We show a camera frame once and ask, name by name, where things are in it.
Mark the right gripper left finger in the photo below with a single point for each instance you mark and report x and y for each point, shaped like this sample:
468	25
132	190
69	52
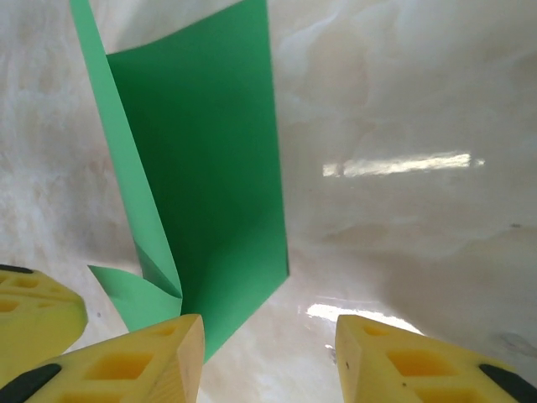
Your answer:
126	369

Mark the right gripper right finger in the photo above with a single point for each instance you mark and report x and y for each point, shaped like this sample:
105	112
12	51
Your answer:
419	369

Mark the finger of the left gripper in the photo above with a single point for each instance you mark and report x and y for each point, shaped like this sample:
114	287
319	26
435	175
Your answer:
38	319

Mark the green paper sheet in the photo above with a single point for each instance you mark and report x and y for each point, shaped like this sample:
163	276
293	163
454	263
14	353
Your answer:
201	168

